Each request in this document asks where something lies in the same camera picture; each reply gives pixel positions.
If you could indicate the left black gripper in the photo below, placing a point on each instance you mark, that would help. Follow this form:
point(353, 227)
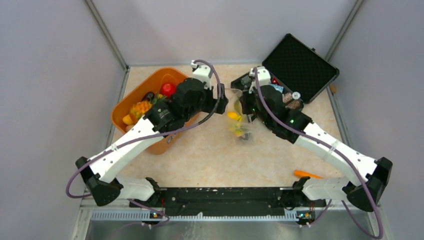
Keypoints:
point(213, 101)

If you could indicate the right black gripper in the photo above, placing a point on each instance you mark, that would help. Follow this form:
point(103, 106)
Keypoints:
point(245, 98)

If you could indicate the yellow toy banana bunch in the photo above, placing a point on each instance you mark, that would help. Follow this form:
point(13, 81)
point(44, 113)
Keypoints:
point(235, 120)

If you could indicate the clear zip top bag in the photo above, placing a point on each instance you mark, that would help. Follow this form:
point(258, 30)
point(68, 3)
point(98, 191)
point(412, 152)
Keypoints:
point(234, 95)

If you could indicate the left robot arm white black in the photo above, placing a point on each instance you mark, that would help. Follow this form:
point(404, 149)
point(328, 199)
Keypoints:
point(100, 172)

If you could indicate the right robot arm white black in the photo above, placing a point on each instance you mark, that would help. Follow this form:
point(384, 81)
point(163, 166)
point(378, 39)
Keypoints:
point(364, 178)

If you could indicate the red toy tomato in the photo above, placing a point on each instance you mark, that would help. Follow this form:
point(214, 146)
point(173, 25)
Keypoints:
point(168, 89)

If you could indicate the orange plastic basket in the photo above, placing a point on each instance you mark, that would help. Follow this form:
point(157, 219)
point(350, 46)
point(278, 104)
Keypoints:
point(142, 80)

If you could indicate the toy eggplant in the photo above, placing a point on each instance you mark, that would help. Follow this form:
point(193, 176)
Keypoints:
point(149, 96)

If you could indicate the toy pineapple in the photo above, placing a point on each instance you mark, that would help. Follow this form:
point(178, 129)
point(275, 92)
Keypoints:
point(139, 109)

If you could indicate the black poker chip case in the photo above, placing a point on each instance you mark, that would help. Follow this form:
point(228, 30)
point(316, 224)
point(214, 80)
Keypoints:
point(301, 73)

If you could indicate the small yellow toy fruit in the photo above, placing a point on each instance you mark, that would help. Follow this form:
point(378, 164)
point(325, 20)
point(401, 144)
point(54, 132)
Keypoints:
point(127, 120)

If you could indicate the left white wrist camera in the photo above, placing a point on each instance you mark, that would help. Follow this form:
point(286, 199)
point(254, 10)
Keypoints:
point(203, 73)

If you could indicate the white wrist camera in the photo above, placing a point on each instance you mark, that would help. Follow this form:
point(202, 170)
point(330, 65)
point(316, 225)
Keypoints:
point(203, 73)
point(260, 76)

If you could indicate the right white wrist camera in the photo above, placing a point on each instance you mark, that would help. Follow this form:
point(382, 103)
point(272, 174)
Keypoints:
point(260, 76)

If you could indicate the orange handled tool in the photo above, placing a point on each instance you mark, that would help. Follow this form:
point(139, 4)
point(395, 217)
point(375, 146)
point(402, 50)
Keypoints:
point(303, 174)

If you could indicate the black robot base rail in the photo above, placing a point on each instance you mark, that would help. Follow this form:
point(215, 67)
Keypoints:
point(228, 201)

